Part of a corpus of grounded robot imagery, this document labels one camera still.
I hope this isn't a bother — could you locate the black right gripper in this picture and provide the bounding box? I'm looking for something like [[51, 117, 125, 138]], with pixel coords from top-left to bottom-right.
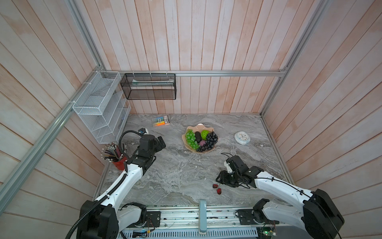
[[214, 170, 241, 187]]

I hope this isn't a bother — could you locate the dark purple grape bunch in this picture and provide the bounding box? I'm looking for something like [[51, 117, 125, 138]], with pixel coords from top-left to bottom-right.
[[197, 131, 218, 152]]

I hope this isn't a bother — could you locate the green grape bunch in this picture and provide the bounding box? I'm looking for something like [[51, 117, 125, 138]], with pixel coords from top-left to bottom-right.
[[185, 129, 200, 150]]

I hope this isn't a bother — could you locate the bumpy green custard apple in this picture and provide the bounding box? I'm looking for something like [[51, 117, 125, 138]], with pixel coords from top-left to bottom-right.
[[201, 130, 210, 140]]

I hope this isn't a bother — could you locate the dark avocado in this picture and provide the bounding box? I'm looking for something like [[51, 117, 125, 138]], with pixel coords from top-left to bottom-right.
[[195, 131, 203, 143]]

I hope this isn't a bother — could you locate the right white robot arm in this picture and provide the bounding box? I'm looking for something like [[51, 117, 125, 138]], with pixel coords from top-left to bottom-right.
[[216, 153, 345, 239]]

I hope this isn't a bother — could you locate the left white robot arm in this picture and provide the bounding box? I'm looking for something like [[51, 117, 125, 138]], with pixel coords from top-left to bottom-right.
[[66, 134, 166, 239]]

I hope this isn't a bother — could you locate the peach scalloped fruit bowl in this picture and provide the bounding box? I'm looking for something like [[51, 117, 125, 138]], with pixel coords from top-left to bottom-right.
[[182, 123, 216, 154]]

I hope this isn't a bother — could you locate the red pencil cup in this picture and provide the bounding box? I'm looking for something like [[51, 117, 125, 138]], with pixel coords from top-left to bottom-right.
[[113, 156, 127, 171]]

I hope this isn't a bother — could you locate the red cherries pair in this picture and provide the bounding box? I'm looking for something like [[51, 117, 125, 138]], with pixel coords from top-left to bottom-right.
[[212, 184, 222, 195]]

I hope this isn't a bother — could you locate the white and blue alarm clock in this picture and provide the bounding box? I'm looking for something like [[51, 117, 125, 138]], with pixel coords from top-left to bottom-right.
[[234, 131, 251, 145]]

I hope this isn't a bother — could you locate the colourful crayon box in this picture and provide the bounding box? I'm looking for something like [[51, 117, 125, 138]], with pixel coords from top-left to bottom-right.
[[153, 115, 170, 126]]

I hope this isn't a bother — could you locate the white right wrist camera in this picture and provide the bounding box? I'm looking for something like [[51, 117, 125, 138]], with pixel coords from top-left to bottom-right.
[[224, 161, 233, 174]]

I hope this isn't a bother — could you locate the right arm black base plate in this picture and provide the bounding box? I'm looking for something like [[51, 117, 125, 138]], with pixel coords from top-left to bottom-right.
[[234, 209, 280, 225]]

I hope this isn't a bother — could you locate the black corrugated cable conduit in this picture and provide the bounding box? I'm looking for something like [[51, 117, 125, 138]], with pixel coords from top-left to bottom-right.
[[65, 173, 127, 239]]

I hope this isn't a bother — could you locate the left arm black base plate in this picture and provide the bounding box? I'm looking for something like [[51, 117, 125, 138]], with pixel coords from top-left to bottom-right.
[[128, 211, 161, 228]]

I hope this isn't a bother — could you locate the white wire mesh shelf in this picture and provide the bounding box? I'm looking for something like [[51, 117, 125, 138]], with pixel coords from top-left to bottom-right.
[[73, 71, 131, 144]]

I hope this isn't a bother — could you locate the grey centre rail bracket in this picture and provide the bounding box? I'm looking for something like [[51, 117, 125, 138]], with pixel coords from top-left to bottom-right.
[[199, 199, 207, 235]]

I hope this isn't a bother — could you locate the black wire mesh basket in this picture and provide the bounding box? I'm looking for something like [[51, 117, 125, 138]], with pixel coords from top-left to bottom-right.
[[120, 73, 177, 100]]

